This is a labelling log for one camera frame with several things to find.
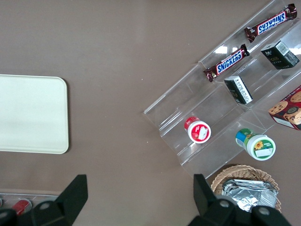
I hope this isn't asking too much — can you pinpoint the green sunflower yogurt cup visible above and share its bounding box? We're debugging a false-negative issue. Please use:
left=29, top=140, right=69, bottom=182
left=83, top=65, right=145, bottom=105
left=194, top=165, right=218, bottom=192
left=235, top=128, right=277, bottom=161

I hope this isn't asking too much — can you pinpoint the red chocolate chip cookie box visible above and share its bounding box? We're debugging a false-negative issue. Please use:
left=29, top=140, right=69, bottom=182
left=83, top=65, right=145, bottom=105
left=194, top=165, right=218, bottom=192
left=268, top=84, right=301, bottom=131

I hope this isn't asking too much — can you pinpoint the light wicker basket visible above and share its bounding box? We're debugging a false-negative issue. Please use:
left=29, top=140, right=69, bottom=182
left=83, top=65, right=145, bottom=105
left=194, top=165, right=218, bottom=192
left=210, top=164, right=282, bottom=214

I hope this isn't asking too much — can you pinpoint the red yogurt cup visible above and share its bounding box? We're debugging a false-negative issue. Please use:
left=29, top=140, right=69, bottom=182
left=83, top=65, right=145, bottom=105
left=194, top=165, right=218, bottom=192
left=184, top=117, right=212, bottom=144

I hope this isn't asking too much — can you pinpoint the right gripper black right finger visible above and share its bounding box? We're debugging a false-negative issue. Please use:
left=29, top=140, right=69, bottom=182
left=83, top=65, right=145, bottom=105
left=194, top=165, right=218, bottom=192
left=188, top=173, right=293, bottom=226

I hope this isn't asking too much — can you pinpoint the clear acrylic stepped shelf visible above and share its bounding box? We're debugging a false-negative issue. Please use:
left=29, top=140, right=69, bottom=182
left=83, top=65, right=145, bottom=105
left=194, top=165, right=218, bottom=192
left=143, top=0, right=301, bottom=179

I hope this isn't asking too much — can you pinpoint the Snickers chocolate bar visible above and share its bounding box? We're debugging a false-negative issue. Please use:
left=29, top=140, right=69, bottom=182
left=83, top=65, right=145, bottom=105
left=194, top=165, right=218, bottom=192
left=203, top=44, right=250, bottom=82
left=244, top=3, right=298, bottom=43

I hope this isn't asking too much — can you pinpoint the cream plastic tray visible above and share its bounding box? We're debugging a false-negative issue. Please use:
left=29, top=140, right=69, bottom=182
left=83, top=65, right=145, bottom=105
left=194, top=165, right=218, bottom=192
left=0, top=74, right=70, bottom=155

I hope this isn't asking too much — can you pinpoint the foil wrapped package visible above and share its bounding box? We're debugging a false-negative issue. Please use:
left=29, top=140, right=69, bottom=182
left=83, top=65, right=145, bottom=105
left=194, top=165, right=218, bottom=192
left=222, top=178, right=279, bottom=209
left=231, top=196, right=261, bottom=213

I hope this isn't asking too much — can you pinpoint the clear acrylic bottle rack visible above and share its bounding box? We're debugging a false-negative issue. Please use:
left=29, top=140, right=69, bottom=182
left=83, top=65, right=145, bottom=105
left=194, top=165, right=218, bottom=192
left=0, top=192, right=61, bottom=212

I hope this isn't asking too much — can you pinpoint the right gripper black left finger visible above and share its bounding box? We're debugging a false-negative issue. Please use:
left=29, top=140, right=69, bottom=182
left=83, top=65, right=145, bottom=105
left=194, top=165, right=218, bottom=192
left=0, top=174, right=88, bottom=226

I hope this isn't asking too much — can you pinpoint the small black carton box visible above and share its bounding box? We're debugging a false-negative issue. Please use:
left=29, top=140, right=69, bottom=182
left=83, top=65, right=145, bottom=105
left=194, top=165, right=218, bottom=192
left=223, top=75, right=254, bottom=105
left=260, top=40, right=301, bottom=70

